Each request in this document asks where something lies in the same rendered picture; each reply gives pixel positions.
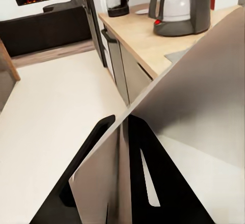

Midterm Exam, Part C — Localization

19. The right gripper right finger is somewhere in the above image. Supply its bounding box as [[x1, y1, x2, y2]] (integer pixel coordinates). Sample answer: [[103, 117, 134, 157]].
[[128, 115, 215, 224]]

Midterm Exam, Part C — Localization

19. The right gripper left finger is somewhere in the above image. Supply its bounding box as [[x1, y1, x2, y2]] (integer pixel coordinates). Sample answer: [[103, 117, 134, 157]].
[[29, 115, 116, 224]]

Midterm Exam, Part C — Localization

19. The paper coffee filter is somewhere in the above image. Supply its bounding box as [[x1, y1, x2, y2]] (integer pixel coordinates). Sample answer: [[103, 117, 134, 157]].
[[68, 5, 245, 224]]

